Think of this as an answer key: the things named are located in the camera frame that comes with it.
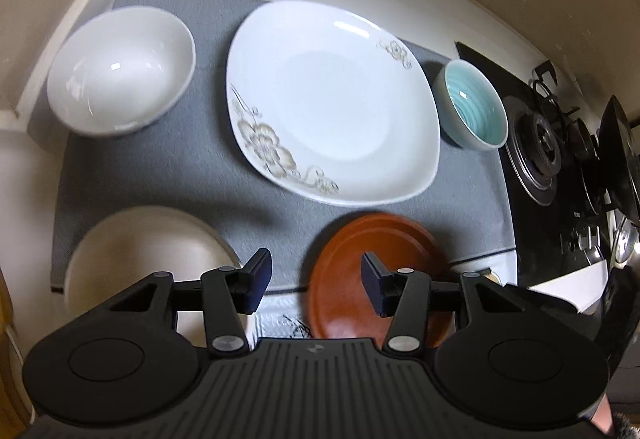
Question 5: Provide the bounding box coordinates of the teal glazed bowl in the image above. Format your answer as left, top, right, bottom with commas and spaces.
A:
433, 59, 509, 150

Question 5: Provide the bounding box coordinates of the small dark metal pot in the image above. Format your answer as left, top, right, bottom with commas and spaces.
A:
569, 118, 601, 160

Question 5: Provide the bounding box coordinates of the black iron pan support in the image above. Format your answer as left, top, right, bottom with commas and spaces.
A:
529, 61, 581, 120

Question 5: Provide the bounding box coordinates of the black glass gas stove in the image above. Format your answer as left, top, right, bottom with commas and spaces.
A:
455, 41, 621, 287

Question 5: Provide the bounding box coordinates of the beige bowl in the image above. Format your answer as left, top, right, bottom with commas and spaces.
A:
64, 205, 249, 350

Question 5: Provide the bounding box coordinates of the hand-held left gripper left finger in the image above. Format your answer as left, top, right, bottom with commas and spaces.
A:
100, 248, 273, 361

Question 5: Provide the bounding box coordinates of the gas burner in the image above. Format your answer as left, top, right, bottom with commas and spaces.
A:
505, 111, 563, 206

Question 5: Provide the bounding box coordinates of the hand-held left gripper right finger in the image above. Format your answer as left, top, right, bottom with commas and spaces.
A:
361, 251, 538, 360

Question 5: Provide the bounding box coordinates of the shiny metal object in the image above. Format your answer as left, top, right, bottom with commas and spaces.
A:
612, 219, 640, 270

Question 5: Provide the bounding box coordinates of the person's right forearm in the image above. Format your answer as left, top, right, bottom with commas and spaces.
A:
590, 394, 640, 439

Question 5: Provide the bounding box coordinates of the white floral square plate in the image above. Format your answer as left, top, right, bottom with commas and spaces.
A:
226, 0, 442, 206

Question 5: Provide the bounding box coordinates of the white printed cloth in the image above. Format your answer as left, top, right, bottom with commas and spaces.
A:
247, 251, 518, 340

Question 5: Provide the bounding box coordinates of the white ceramic bowl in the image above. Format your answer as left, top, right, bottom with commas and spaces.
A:
46, 6, 196, 138

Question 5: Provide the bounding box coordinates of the grey mat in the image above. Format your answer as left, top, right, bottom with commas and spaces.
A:
50, 0, 517, 292

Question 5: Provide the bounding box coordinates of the wooden cutting board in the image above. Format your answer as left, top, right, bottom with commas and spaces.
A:
0, 264, 21, 372

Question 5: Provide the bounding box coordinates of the black wok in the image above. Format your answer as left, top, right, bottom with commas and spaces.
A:
597, 95, 640, 225

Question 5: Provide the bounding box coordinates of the brown round plate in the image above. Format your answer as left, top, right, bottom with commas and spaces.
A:
306, 212, 453, 342

